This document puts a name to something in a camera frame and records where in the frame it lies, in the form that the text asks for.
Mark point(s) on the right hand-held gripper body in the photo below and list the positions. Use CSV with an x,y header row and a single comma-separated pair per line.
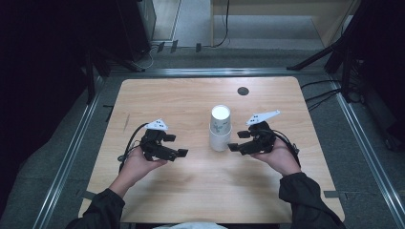
x,y
261,140

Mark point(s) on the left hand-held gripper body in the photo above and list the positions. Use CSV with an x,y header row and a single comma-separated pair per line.
x,y
153,141

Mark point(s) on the person's right hand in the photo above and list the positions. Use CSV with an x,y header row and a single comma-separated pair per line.
x,y
281,159

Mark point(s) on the person's left hand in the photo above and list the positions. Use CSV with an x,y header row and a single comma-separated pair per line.
x,y
137,168

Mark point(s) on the black round table grommet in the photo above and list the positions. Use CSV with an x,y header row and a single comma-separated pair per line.
x,y
243,91

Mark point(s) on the black tape strip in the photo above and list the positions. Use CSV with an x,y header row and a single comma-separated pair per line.
x,y
108,106

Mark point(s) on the person's light shirt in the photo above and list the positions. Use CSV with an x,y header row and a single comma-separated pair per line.
x,y
187,226

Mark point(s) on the grey tape piece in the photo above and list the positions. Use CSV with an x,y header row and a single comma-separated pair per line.
x,y
89,195
331,194

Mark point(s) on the black metal stand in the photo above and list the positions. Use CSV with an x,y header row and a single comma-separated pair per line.
x,y
95,63

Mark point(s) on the black tripod stand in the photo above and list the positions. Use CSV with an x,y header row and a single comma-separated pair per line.
x,y
318,55

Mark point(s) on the black cabinet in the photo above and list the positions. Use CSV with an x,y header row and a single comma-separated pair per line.
x,y
135,28

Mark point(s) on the light wooden cabinet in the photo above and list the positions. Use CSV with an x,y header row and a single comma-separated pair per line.
x,y
331,25

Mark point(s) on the dark curtain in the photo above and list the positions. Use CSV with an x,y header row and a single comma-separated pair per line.
x,y
38,63
388,47

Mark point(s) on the metal floor rail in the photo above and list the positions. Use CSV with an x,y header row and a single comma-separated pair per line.
x,y
66,165
373,159
216,72

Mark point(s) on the small black bracket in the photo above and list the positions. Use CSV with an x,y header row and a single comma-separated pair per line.
x,y
160,47
174,46

